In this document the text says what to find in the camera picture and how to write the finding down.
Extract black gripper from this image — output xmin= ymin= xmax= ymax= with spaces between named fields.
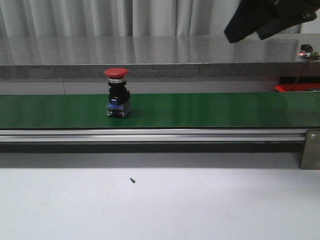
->
xmin=224 ymin=0 xmax=320 ymax=43

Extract red mushroom push button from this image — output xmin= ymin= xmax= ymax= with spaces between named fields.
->
xmin=104 ymin=67 xmax=131 ymax=118

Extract grey granite counter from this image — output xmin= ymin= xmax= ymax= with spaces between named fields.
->
xmin=0 ymin=33 xmax=320 ymax=79

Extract small green circuit board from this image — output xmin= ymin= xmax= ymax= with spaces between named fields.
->
xmin=298 ymin=44 xmax=320 ymax=59

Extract red plastic tray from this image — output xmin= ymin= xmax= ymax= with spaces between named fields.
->
xmin=274 ymin=83 xmax=320 ymax=93

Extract green conveyor belt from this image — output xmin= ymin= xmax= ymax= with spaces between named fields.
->
xmin=0 ymin=92 xmax=320 ymax=129

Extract white pleated curtain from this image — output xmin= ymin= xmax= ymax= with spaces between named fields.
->
xmin=0 ymin=0 xmax=320 ymax=38

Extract steel conveyor bracket right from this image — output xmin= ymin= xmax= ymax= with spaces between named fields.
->
xmin=300 ymin=129 xmax=320 ymax=170

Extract aluminium conveyor frame rail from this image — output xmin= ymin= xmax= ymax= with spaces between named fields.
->
xmin=0 ymin=128 xmax=307 ymax=143

